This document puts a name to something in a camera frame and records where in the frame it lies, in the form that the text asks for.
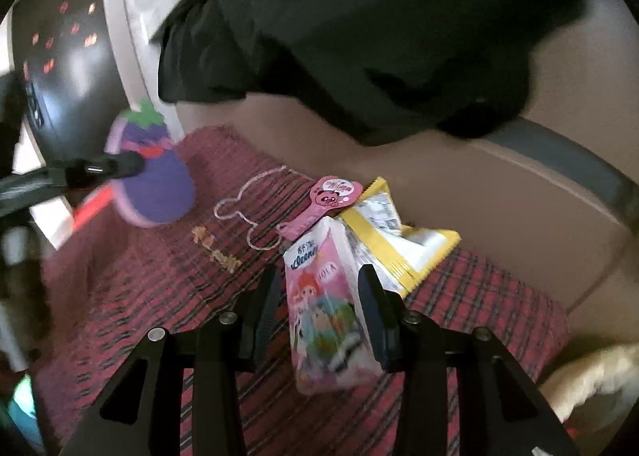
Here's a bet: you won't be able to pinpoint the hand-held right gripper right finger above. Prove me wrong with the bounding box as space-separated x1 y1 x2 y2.
357 263 582 456

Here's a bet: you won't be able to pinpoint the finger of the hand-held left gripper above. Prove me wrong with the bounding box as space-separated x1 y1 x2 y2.
0 152 148 207

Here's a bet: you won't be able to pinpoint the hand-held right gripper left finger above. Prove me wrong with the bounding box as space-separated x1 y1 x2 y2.
60 263 284 456

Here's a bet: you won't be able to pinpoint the pink tissue packet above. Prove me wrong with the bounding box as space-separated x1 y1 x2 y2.
282 215 383 396

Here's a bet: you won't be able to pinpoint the purple eggplant sponge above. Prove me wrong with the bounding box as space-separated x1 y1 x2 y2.
104 99 196 228

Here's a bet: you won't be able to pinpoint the yellow brown crumbs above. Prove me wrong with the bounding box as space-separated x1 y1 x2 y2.
191 225 243 273

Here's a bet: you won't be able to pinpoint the yellow white snack wrapper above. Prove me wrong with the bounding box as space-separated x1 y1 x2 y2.
339 176 461 299

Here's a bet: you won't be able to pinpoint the red plaid blanket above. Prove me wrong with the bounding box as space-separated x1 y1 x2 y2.
30 125 572 456

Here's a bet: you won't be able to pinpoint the cream fuzzy cloth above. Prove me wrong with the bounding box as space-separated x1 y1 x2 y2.
539 343 639 437

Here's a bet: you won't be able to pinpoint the teal object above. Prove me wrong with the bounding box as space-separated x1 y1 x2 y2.
7 376 43 452

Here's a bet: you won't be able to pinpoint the black cloth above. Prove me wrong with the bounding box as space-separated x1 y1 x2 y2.
157 0 600 147

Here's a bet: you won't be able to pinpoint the white string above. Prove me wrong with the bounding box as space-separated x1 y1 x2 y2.
214 165 300 252

